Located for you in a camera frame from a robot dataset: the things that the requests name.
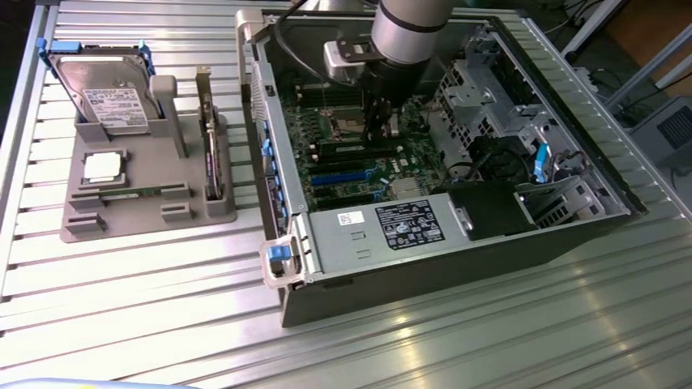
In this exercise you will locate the green motherboard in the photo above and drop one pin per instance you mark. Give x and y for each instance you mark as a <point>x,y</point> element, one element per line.
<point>345,170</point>

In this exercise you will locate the grey computer tower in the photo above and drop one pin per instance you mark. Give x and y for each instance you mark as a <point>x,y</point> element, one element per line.
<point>664,125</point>

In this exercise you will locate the CPU socket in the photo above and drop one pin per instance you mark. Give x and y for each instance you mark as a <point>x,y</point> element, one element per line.
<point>344,121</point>

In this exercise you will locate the black open PC case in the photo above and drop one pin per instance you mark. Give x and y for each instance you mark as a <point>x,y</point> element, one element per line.
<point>432,275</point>

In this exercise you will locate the grey power supply unit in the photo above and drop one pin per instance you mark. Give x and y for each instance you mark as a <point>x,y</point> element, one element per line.
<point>389,235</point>

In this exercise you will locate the aluminium desk frame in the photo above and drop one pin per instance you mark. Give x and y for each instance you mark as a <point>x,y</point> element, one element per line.
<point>621,44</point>

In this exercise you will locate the hard disk with blue carrier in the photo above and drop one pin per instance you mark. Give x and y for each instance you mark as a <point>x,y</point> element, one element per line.
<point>108,93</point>

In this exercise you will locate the grey parts rack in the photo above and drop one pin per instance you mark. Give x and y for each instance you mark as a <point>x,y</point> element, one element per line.
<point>145,215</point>

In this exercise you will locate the graphics card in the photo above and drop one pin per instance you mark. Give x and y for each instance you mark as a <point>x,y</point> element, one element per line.
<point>209,133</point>

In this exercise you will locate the black plastic air shroud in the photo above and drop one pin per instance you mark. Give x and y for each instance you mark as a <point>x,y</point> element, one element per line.
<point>489,210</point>

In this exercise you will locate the installed RAM stick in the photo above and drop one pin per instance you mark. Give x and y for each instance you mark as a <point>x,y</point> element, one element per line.
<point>351,148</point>

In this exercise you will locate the metal disk bay cage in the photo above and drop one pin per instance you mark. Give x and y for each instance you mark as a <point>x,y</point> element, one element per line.
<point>476,105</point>

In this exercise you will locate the silver chipset heatsink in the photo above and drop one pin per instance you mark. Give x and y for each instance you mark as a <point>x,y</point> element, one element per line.
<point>407,186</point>

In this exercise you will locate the blue expansion slot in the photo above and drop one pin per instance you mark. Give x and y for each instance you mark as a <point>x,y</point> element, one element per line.
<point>339,176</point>

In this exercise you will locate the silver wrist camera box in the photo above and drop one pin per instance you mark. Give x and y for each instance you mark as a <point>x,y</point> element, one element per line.
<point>343,56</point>

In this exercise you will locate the blue case latch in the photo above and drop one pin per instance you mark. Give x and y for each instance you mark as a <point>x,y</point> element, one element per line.
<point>276,254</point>

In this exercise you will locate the green RAM stick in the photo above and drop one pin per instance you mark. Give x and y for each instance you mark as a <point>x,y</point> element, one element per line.
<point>124,194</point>

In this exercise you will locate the silver CPU chip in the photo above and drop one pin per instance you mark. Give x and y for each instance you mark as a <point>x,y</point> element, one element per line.
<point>104,167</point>

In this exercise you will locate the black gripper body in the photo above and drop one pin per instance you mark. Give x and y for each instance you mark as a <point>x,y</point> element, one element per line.
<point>401,81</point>

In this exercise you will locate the pale blue object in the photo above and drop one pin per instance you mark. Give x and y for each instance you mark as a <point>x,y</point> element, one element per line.
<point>48,383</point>

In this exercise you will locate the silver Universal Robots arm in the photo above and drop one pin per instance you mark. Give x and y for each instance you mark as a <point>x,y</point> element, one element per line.
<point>409,24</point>

